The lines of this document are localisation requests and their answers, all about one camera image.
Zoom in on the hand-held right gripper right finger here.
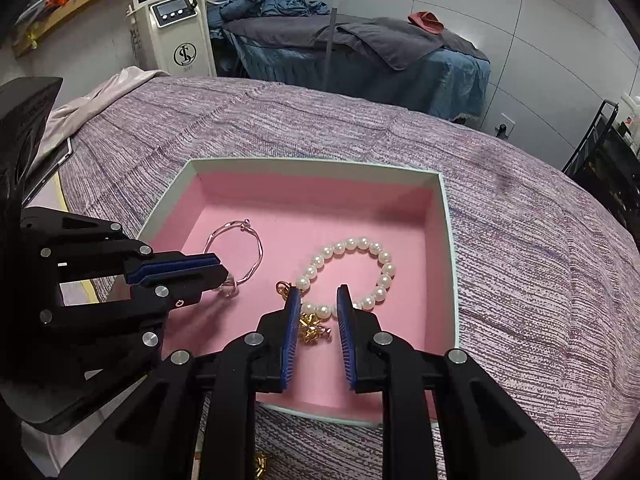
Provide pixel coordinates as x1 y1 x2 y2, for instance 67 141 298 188
336 284 582 480

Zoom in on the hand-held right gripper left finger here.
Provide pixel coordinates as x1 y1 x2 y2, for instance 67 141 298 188
57 287 304 480

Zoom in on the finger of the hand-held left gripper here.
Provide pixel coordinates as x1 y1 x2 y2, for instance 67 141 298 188
20 207 222 283
40 265 232 357

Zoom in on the gold chain necklace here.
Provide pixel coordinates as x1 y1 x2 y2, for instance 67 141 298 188
274 280 335 346

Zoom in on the white pearl bracelet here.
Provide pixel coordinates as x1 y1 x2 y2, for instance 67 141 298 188
295 237 396 322

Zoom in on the silver bangle bracelet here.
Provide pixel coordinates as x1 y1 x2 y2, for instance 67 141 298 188
204 218 265 301

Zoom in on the pink lined jewelry box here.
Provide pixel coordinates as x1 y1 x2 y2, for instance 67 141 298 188
135 158 461 428

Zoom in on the small gold trinket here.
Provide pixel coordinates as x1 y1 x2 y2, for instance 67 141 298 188
250 452 274 480

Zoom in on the dark tablet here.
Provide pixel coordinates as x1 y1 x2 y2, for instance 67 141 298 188
22 137 75 207

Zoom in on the beige cloth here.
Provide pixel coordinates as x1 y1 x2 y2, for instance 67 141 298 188
35 67 172 172

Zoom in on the purple woven blanket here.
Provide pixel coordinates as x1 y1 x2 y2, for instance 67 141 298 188
50 75 634 480

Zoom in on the white beauty machine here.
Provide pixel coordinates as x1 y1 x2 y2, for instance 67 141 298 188
125 0 217 79

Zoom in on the blue covered massage bed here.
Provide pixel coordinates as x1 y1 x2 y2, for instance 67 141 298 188
222 15 492 122

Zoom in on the grey metal pole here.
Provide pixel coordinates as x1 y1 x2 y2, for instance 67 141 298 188
324 5 339 94

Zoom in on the crumpled blue blanket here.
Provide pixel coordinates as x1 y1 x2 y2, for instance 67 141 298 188
205 0 332 42

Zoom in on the grey towel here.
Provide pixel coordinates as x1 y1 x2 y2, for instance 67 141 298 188
222 15 489 72

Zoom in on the black trolley cart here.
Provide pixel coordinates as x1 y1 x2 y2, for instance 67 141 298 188
562 100 640 232

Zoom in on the red cloth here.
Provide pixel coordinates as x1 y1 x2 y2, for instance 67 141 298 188
407 10 446 36

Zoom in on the white bottle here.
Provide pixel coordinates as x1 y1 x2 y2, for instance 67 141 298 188
619 92 640 157

